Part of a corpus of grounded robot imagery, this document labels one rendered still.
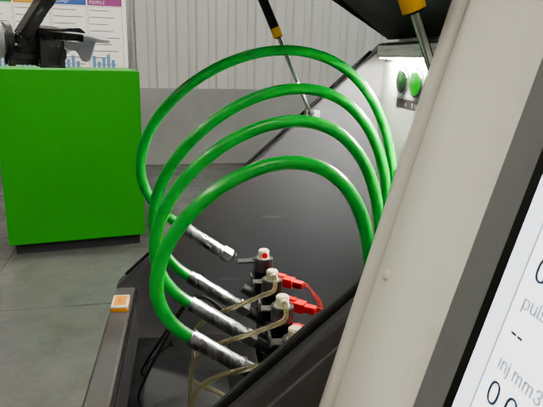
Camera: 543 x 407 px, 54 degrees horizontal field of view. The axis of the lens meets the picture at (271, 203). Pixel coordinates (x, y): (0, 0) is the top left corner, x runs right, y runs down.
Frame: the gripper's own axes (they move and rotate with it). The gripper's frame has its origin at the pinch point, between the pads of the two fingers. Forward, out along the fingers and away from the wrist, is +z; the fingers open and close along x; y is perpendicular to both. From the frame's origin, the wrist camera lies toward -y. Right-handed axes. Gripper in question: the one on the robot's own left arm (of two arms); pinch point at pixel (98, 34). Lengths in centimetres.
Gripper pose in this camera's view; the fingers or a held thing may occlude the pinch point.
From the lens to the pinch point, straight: 134.1
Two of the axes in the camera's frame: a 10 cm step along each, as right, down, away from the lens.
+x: 6.1, 3.5, -7.1
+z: 7.8, -1.4, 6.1
